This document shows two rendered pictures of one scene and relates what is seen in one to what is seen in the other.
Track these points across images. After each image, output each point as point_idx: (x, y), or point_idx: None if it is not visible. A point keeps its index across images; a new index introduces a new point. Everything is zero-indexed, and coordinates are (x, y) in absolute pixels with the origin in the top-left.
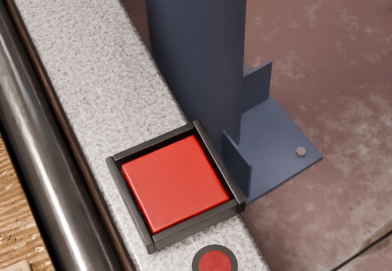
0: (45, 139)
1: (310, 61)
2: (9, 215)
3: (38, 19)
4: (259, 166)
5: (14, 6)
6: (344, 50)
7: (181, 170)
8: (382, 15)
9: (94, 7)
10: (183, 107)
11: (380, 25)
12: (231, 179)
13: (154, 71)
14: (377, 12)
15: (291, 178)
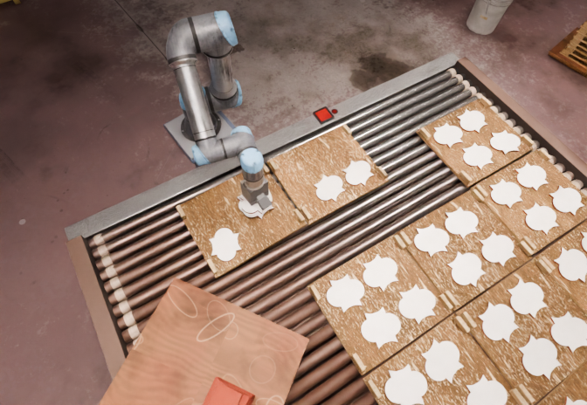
0: (317, 133)
1: None
2: (333, 132)
3: (292, 138)
4: None
5: (285, 147)
6: (189, 168)
7: (321, 113)
8: (176, 157)
9: (288, 130)
10: None
11: (180, 158)
12: (322, 107)
13: (301, 120)
14: (174, 159)
15: None
